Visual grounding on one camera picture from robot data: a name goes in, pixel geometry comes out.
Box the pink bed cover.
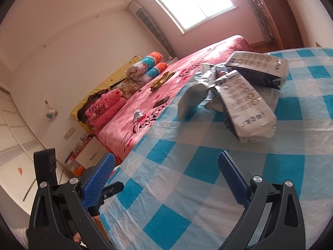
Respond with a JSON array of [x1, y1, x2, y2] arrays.
[[97, 35, 251, 162]]

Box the blue and orange bolster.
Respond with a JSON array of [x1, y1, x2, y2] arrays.
[[146, 62, 168, 80], [138, 51, 163, 71]]

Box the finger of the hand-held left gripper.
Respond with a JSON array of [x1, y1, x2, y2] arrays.
[[88, 182, 124, 216], [34, 148, 57, 186]]

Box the wall hanging ornament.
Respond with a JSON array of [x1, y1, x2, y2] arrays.
[[45, 99, 58, 121]]

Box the blue checked tablecloth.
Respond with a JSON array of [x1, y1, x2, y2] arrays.
[[100, 47, 333, 250]]

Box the gold satin cloth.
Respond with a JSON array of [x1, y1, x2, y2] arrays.
[[150, 71, 175, 92]]

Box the rolled floral quilt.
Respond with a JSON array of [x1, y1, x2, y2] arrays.
[[127, 60, 154, 86]]

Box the window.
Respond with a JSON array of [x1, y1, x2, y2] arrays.
[[152, 0, 237, 34]]

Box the colourful folded quilts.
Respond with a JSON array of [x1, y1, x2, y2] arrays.
[[71, 55, 142, 133]]

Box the floral pillow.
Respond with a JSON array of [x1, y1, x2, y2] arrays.
[[114, 79, 139, 99]]

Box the grey printed snack packet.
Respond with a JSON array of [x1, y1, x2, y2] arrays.
[[225, 51, 289, 89], [220, 70, 277, 143]]

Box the black phone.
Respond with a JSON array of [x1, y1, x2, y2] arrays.
[[153, 96, 171, 108]]

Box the silver foil bag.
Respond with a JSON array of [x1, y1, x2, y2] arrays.
[[178, 64, 227, 121]]

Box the orange cardboard box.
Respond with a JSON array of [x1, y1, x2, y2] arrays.
[[70, 159, 86, 176]]

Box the dark cloth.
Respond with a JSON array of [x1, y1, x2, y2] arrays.
[[77, 90, 108, 121]]

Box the checked grey curtain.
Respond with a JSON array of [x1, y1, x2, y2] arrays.
[[250, 0, 275, 41], [129, 1, 174, 58]]

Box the folded pink blanket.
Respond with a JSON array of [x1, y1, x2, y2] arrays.
[[84, 89, 128, 129]]

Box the brown wooden cabinet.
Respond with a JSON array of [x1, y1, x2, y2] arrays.
[[260, 0, 284, 48]]

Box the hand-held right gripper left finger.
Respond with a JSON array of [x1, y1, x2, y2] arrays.
[[28, 152, 116, 250]]

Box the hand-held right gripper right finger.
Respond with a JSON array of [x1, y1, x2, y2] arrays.
[[218, 150, 306, 250]]

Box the white nightstand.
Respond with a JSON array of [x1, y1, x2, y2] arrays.
[[78, 138, 104, 170]]

